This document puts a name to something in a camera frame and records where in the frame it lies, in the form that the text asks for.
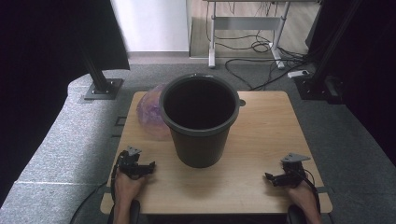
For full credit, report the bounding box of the white power strip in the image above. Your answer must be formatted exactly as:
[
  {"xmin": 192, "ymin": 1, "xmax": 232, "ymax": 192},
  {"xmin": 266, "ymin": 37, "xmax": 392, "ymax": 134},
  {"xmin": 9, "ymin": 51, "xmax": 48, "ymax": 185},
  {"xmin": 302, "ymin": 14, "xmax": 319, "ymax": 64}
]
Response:
[{"xmin": 287, "ymin": 69, "xmax": 310, "ymax": 79}]

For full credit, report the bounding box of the grey bin rim ring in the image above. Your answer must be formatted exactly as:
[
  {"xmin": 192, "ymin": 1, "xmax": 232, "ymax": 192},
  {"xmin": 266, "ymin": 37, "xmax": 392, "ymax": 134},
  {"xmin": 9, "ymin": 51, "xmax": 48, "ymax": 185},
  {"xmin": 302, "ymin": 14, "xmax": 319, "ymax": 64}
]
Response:
[{"xmin": 159, "ymin": 73, "xmax": 241, "ymax": 137}]

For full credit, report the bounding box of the black curtain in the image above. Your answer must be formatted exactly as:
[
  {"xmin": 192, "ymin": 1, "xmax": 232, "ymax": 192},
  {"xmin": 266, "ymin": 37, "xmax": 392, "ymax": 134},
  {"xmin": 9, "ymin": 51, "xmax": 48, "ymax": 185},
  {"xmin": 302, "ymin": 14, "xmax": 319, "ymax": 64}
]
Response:
[
  {"xmin": 306, "ymin": 0, "xmax": 396, "ymax": 166},
  {"xmin": 0, "ymin": 0, "xmax": 131, "ymax": 207}
]

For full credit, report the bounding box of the black trash bin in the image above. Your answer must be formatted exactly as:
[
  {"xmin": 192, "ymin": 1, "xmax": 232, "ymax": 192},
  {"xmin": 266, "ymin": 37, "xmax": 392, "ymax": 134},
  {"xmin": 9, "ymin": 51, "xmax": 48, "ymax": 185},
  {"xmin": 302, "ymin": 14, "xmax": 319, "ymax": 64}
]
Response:
[{"xmin": 159, "ymin": 73, "xmax": 241, "ymax": 169}]

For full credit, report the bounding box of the person's right hand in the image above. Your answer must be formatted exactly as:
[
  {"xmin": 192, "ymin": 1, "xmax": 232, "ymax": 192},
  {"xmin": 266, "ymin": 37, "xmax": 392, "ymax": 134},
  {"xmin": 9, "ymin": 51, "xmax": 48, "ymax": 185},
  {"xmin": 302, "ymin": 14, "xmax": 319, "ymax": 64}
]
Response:
[{"xmin": 288, "ymin": 181, "xmax": 319, "ymax": 213}]

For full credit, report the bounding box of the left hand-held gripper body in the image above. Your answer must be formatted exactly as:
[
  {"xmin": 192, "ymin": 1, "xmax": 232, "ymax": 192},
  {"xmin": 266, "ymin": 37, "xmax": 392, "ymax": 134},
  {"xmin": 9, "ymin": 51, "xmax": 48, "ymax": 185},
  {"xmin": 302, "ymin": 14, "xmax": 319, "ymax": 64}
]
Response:
[{"xmin": 116, "ymin": 145, "xmax": 148, "ymax": 180}]

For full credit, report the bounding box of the thin dark curved cable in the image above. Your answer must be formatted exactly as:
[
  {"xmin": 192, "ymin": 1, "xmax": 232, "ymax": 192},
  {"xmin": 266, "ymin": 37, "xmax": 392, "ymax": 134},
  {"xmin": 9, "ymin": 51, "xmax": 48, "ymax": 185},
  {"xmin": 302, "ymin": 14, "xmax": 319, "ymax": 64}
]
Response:
[{"xmin": 69, "ymin": 181, "xmax": 108, "ymax": 224}]

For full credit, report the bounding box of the black metal stand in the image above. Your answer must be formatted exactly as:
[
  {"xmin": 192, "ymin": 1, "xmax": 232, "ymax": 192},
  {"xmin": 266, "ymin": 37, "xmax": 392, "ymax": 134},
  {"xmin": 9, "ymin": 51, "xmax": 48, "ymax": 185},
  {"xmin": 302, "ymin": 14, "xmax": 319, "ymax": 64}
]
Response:
[
  {"xmin": 293, "ymin": 0, "xmax": 363, "ymax": 105},
  {"xmin": 78, "ymin": 46, "xmax": 125, "ymax": 101}
]

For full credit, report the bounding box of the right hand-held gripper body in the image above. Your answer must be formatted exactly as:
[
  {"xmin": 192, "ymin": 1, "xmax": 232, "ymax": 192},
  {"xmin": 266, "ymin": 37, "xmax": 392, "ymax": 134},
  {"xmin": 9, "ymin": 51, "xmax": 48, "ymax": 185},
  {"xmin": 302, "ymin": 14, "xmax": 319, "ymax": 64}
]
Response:
[{"xmin": 280, "ymin": 152, "xmax": 311, "ymax": 189}]

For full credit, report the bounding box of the person's left hand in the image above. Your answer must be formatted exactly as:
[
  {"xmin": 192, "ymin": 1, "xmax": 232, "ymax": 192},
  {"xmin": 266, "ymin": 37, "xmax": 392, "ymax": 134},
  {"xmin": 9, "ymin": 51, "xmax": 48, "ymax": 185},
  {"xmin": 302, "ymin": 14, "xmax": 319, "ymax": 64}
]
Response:
[{"xmin": 113, "ymin": 172, "xmax": 146, "ymax": 204}]

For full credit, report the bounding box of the purple plastic bag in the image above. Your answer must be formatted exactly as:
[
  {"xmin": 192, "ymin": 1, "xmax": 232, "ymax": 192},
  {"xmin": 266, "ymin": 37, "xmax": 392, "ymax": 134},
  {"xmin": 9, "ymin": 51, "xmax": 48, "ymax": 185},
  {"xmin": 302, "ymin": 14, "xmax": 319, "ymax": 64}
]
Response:
[{"xmin": 135, "ymin": 84, "xmax": 173, "ymax": 142}]

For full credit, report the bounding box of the long black floor cable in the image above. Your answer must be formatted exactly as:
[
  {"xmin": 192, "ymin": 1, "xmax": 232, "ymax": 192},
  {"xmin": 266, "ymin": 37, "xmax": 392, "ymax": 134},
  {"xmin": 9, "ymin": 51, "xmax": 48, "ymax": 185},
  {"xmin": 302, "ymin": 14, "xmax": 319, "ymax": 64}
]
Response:
[{"xmin": 224, "ymin": 58, "xmax": 314, "ymax": 91}]

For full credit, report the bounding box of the coiled black cable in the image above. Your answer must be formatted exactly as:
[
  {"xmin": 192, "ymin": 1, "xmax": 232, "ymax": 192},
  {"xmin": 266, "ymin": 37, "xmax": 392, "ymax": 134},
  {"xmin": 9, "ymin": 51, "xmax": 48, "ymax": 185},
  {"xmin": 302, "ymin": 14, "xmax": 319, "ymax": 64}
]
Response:
[{"xmin": 250, "ymin": 40, "xmax": 273, "ymax": 54}]

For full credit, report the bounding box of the white desk frame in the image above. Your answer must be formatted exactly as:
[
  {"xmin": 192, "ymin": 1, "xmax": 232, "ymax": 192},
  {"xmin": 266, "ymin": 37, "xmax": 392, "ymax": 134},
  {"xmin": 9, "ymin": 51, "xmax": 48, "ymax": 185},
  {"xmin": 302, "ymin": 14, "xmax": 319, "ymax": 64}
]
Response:
[{"xmin": 204, "ymin": 0, "xmax": 292, "ymax": 70}]

